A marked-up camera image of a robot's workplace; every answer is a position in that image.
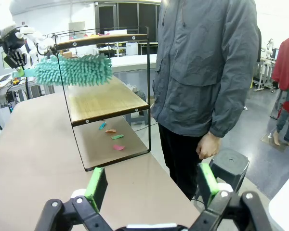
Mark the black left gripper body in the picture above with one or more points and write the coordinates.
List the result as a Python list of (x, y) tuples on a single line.
[(13, 42)]

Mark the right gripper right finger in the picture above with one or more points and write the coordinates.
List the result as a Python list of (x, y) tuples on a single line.
[(231, 214)]

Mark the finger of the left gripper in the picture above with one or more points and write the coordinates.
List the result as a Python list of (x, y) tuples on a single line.
[(21, 60), (10, 61)]

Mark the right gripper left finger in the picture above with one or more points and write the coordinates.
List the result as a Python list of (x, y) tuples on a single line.
[(62, 216)]

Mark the teal microfiber duster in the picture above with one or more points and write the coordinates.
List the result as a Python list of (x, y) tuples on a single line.
[(74, 69)]

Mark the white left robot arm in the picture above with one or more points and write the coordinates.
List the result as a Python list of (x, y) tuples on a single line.
[(0, 16)]

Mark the person's left forearm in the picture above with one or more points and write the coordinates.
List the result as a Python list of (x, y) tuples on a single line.
[(233, 108)]

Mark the person's left hand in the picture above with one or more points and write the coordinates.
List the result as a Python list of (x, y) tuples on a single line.
[(209, 145)]

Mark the black plastic stool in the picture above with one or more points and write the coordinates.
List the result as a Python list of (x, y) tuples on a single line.
[(231, 161)]

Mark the pink paper scrap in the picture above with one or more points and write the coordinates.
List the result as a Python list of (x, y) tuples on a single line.
[(118, 147), (72, 37)]

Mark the large white table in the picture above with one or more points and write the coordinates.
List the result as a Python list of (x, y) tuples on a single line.
[(286, 207)]

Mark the gray floor mat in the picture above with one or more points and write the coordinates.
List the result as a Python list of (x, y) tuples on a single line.
[(277, 144)]

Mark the red paper scrap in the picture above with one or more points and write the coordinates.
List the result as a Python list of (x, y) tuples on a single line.
[(103, 34)]

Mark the green paper scrap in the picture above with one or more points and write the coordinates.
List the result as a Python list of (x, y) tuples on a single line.
[(117, 137)]

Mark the orange paper scrap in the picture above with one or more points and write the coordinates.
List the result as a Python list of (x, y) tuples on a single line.
[(110, 131)]

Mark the cyan paper scrap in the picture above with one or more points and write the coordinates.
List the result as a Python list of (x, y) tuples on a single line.
[(102, 125)]

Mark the white storage box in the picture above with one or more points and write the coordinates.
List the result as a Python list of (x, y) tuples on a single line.
[(131, 49)]

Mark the long white background table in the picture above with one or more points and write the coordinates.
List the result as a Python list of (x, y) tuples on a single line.
[(135, 61)]

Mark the black framed glass partition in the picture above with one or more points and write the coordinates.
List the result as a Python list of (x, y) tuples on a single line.
[(127, 16)]

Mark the person in red hoodie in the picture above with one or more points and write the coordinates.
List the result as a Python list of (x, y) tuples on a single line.
[(286, 62)]

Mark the person in gray jacket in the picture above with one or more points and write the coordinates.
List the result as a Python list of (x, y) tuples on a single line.
[(195, 48)]

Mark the black frame wooden shelf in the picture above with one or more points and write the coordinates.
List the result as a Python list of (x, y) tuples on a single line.
[(106, 101)]

